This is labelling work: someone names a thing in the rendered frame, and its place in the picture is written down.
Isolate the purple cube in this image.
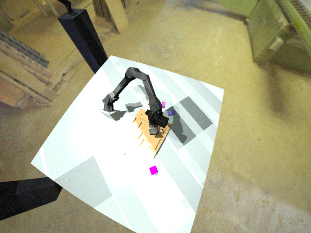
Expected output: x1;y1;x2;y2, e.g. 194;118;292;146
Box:
149;165;158;175

